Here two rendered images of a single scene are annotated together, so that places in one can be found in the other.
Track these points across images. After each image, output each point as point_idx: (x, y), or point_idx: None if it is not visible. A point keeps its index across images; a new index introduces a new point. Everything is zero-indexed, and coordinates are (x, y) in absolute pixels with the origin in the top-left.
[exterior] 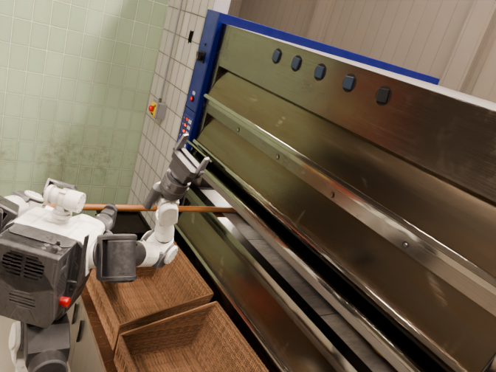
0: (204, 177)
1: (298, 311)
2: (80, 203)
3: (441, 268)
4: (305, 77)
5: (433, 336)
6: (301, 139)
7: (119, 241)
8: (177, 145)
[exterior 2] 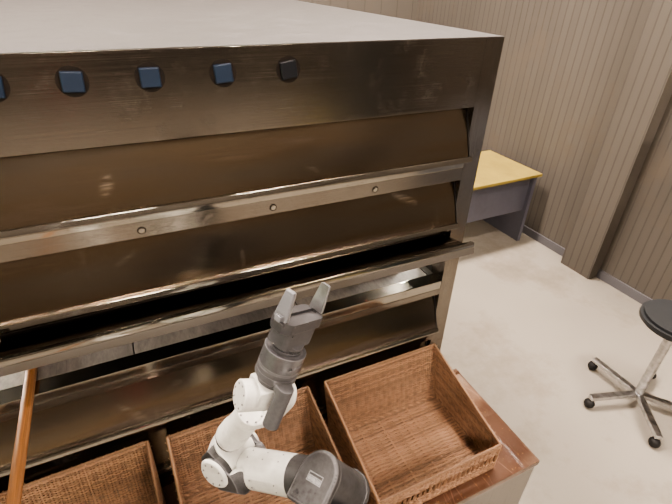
0: (33, 366)
1: None
2: None
3: (409, 182)
4: (116, 96)
5: (424, 226)
6: (181, 183)
7: (341, 472)
8: (290, 315)
